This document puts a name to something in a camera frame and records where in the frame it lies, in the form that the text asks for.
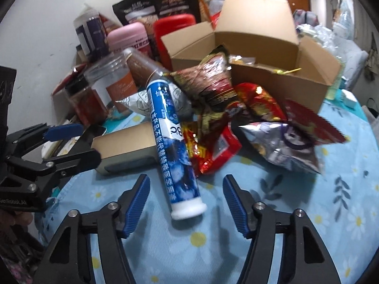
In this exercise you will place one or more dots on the red white packet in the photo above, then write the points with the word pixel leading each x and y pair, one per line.
pixel 216 153

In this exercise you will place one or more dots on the small tan box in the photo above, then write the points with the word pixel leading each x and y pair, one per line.
pixel 127 145

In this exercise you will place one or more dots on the dark brown snack bag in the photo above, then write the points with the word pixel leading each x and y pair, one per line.
pixel 207 80

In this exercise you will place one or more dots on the person's left hand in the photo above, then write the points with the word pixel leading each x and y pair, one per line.
pixel 14 220

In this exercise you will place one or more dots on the grey sofa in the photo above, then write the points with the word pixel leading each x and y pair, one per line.
pixel 351 56

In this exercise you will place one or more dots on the pink lid jar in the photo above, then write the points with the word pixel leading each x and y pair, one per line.
pixel 127 37

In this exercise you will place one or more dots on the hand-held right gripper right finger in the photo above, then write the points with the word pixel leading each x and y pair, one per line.
pixel 235 204

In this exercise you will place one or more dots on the red lid container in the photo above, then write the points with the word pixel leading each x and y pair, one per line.
pixel 171 26

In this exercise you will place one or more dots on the blue tablet tube white cap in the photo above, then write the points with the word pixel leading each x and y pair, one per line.
pixel 174 153

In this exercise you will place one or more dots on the white patterned snack packet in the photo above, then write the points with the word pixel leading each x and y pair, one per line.
pixel 139 102

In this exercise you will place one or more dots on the brown cardboard box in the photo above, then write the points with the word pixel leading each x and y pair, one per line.
pixel 266 26

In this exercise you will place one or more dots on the dark jar black lid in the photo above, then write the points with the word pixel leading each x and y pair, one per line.
pixel 86 100

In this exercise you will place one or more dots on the white charger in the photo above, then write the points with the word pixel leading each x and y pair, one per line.
pixel 351 98

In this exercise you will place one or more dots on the white lid jar purple label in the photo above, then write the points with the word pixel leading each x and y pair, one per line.
pixel 90 32

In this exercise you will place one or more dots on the large black printed bag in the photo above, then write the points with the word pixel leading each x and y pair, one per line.
pixel 160 0

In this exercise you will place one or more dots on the clear jar orange label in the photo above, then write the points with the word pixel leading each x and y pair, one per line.
pixel 115 80

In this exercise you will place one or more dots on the silver purple snack bag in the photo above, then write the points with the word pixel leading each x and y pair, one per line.
pixel 281 145

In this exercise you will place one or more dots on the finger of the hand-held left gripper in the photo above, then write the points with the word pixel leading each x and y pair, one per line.
pixel 80 159
pixel 63 131

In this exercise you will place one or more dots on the blue floral tablecloth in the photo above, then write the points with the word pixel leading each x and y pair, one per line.
pixel 296 213

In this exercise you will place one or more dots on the grey backpack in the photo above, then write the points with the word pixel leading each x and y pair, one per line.
pixel 306 17

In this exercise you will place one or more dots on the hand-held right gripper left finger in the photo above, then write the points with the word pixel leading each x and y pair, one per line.
pixel 136 204

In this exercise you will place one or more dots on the clear tube brown contents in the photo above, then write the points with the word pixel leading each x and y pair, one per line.
pixel 145 66

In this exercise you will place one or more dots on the red gold snack bag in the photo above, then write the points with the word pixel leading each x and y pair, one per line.
pixel 260 103

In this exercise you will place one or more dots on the dark red snack packet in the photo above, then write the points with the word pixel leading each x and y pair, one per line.
pixel 316 127

